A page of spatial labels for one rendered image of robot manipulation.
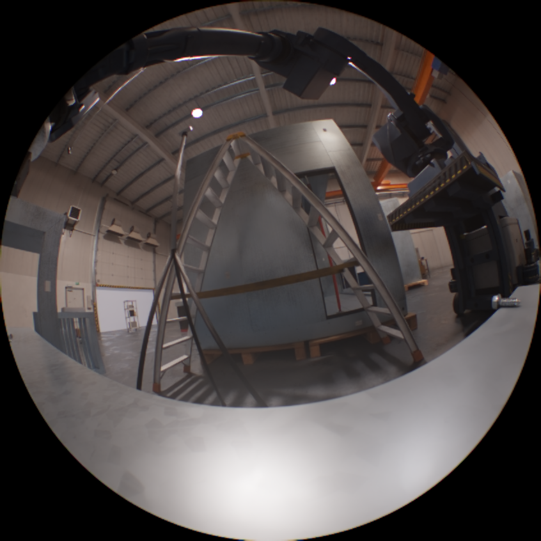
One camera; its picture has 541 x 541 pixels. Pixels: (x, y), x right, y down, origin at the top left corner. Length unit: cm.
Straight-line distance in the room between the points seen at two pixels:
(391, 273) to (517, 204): 514
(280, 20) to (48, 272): 783
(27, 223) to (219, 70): 712
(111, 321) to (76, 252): 404
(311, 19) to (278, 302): 818
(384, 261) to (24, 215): 339
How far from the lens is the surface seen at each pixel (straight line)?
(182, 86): 802
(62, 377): 17
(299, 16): 774
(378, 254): 202
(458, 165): 114
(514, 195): 635
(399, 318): 130
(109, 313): 1065
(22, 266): 977
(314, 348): 180
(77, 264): 1019
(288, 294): 181
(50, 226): 187
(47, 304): 173
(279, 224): 197
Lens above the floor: 69
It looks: 9 degrees up
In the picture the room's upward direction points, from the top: 10 degrees counter-clockwise
